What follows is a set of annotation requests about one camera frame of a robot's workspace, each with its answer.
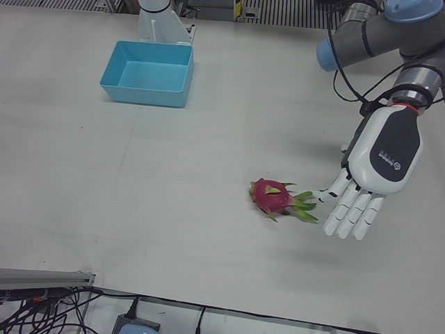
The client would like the light blue plastic bin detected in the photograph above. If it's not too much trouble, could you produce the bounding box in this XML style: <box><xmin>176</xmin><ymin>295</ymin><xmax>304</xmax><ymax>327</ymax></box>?
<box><xmin>99</xmin><ymin>40</ymin><xmax>195</xmax><ymax>109</ymax></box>

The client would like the black power plug cable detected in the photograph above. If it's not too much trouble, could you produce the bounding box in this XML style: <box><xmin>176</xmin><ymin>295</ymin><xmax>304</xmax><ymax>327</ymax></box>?
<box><xmin>126</xmin><ymin>296</ymin><xmax>140</xmax><ymax>319</ymax></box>

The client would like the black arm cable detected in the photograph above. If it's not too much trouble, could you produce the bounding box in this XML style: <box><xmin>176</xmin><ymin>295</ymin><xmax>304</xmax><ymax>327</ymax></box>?
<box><xmin>325</xmin><ymin>0</ymin><xmax>387</xmax><ymax>107</ymax></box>

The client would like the grey power adapter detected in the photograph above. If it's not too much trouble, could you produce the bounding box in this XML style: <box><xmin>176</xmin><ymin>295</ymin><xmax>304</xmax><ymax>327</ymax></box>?
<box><xmin>111</xmin><ymin>312</ymin><xmax>161</xmax><ymax>334</ymax></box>

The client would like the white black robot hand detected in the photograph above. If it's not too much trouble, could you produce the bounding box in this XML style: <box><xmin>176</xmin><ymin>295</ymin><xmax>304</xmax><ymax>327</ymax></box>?
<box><xmin>314</xmin><ymin>102</ymin><xmax>426</xmax><ymax>241</ymax></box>

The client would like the pink dragon fruit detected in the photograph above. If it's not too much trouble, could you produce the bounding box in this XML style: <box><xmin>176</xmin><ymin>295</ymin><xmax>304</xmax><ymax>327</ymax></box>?
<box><xmin>248</xmin><ymin>177</ymin><xmax>319</xmax><ymax>224</ymax></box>

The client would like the black thin cable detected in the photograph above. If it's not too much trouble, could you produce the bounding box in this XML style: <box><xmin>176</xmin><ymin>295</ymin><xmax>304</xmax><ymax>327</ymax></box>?
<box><xmin>195</xmin><ymin>305</ymin><xmax>208</xmax><ymax>334</ymax></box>

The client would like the black tangled cable bundle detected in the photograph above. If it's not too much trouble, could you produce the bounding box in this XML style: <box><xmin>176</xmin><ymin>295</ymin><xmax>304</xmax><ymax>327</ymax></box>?
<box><xmin>0</xmin><ymin>285</ymin><xmax>140</xmax><ymax>334</ymax></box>

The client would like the aluminium profile rail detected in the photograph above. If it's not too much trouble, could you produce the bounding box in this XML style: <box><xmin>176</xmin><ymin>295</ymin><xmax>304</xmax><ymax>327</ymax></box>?
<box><xmin>0</xmin><ymin>268</ymin><xmax>97</xmax><ymax>290</ymax></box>

